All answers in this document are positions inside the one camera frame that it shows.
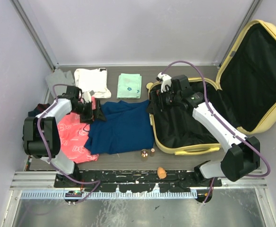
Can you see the white folded garment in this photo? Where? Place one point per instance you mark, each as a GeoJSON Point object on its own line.
{"type": "Point", "coordinates": [95, 80]}

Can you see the mint green cartoon cloth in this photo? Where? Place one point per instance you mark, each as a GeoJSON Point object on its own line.
{"type": "Point", "coordinates": [129, 86]}

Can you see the blue shirt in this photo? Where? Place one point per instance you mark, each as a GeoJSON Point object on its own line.
{"type": "Point", "coordinates": [127, 128]}

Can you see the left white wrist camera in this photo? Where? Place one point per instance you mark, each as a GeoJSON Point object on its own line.
{"type": "Point", "coordinates": [88, 97]}

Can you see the small brown bottle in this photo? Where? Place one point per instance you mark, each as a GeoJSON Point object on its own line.
{"type": "Point", "coordinates": [152, 152]}

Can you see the dark navy crumpled garment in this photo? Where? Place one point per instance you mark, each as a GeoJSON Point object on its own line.
{"type": "Point", "coordinates": [39, 109]}

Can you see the pink patterned garment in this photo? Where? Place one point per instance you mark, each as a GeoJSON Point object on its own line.
{"type": "Point", "coordinates": [73, 136]}

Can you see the orange egg-shaped sponge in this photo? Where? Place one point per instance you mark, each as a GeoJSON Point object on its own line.
{"type": "Point", "coordinates": [161, 173]}

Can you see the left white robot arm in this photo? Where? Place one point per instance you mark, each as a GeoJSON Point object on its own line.
{"type": "Point", "coordinates": [41, 135]}

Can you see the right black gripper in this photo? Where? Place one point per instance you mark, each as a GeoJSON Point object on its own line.
{"type": "Point", "coordinates": [155, 96]}

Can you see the aluminium frame rail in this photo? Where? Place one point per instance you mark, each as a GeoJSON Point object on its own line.
{"type": "Point", "coordinates": [49, 185]}

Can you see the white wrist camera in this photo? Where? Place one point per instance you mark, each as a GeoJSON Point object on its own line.
{"type": "Point", "coordinates": [88, 97]}
{"type": "Point", "coordinates": [165, 81]}

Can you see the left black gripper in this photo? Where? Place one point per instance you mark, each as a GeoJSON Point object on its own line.
{"type": "Point", "coordinates": [89, 117]}

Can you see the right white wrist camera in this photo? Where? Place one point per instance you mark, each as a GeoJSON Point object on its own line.
{"type": "Point", "coordinates": [165, 81]}

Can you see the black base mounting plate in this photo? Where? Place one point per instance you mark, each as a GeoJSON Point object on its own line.
{"type": "Point", "coordinates": [143, 181]}

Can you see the grey folded garment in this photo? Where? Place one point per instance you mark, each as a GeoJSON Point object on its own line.
{"type": "Point", "coordinates": [59, 77]}

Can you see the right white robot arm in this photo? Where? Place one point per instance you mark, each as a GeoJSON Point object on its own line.
{"type": "Point", "coordinates": [241, 153]}

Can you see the copper round bottle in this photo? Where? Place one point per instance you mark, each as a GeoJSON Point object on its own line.
{"type": "Point", "coordinates": [144, 154]}

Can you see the yellow open suitcase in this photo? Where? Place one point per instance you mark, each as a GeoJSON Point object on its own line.
{"type": "Point", "coordinates": [244, 93]}

